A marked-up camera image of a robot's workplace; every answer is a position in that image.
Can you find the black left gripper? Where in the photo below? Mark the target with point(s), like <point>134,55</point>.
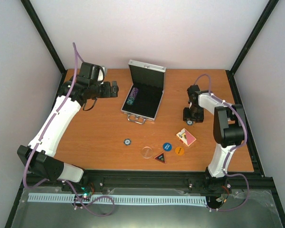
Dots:
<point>108,93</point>

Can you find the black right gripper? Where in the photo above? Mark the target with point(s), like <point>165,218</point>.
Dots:
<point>186,116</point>

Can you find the pink playing card deck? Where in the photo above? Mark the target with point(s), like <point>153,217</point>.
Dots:
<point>186,137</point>

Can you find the aluminium poker case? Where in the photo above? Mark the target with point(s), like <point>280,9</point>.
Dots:
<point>150,80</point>

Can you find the blue white poker chip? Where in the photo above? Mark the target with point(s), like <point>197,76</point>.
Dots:
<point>127,141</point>

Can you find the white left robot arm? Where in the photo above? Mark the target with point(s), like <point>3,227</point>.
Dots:
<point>38,156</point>

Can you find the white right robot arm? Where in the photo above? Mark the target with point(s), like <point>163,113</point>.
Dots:
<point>229,126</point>

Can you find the orange round token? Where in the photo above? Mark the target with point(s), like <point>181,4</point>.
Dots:
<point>179,150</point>

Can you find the blue round token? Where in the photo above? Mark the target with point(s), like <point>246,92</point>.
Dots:
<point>167,147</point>

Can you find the purple poker chip stack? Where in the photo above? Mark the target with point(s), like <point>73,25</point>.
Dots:
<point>132,96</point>

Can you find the black red triangle token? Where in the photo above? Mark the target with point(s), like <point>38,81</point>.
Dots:
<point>160,157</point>

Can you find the clear round disc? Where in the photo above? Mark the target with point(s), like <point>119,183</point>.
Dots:
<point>147,152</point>

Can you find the black aluminium frame rail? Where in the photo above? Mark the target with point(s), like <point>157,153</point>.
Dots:
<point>191,182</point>

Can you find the white cable duct strip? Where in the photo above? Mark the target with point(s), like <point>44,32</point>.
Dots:
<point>126,200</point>

